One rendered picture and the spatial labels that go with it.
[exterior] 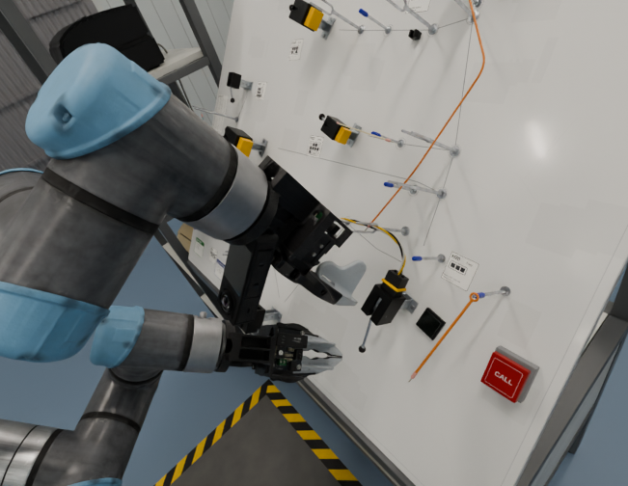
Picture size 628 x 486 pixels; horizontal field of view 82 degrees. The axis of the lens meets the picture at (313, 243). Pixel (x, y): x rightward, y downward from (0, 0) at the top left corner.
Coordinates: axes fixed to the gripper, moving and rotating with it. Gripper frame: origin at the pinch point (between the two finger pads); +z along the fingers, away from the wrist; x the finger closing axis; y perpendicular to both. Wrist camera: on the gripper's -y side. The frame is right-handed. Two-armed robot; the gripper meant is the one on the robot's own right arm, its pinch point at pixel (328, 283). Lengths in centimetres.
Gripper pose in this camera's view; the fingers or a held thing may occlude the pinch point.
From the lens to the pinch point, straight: 48.7
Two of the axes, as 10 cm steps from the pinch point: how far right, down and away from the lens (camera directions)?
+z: 5.1, 3.7, 7.8
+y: 6.6, -7.4, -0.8
